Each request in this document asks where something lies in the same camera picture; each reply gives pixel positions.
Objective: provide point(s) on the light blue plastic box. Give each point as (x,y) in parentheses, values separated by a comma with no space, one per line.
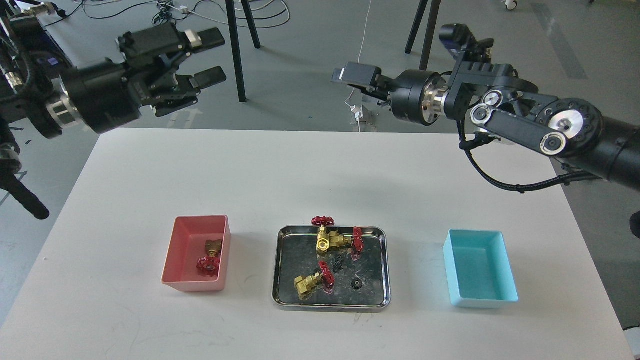
(478,269)

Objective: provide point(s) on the stainless steel tray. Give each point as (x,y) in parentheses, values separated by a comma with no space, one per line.
(296,255)

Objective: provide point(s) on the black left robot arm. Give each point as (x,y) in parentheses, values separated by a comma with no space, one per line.
(39,83)

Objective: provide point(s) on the brass valve upright red handle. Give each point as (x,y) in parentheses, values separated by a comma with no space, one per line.
(323,239)

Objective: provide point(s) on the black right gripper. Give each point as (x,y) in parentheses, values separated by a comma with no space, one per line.
(404,95)

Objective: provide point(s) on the white power adapter on floor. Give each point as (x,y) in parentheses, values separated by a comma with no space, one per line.
(362,116)

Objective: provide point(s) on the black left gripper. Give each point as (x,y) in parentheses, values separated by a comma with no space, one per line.
(108,95)

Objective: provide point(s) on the brass valve side red handle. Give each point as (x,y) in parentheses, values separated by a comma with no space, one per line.
(355,241)

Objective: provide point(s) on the small black gear upper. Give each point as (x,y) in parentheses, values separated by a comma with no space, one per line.
(339,263)

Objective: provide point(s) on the pink plastic box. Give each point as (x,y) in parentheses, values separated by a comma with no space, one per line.
(187,246)

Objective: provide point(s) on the small black gear lower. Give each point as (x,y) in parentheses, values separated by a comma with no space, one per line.
(356,284)

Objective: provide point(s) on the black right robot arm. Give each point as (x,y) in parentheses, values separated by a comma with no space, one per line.
(490,101)

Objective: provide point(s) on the small black gear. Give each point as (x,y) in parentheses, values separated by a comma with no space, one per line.
(356,284)
(339,263)

